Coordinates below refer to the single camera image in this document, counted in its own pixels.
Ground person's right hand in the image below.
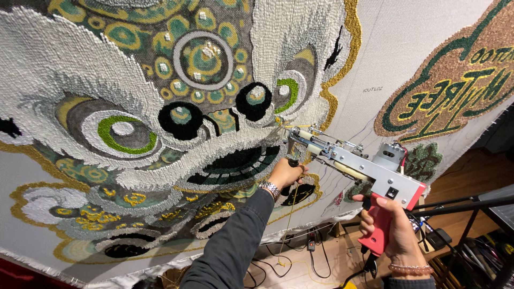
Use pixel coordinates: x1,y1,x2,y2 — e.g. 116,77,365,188
352,194,429,269

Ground person's left hand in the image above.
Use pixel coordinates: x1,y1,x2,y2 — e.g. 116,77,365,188
267,157,310,192

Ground silver and pink tufting gun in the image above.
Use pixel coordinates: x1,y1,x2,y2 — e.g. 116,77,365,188
284,125,427,258

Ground silver metal wristwatch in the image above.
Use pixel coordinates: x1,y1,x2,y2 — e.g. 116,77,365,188
257,180,282,202

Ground black power adapter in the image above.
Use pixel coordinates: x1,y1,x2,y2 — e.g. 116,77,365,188
425,227,453,250

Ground yellow yarn strand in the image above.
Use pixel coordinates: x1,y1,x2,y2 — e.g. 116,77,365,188
276,124,343,287

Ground black metal stand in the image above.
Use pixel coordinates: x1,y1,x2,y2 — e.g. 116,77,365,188
411,187,514,257

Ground wooden shelf with tools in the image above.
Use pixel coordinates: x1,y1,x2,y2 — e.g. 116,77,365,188
429,228,514,289

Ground white tufting cloth with designs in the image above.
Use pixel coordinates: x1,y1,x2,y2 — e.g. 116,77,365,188
0,0,514,289

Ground pink bead bracelet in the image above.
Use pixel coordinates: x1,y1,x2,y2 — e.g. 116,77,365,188
387,263,435,277

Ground black tufting gun cable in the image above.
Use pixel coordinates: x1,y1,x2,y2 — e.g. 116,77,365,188
332,245,380,289

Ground black floor cables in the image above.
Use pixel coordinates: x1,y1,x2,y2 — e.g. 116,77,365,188
243,229,335,289

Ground red frame base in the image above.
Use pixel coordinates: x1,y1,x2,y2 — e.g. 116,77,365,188
0,257,83,289

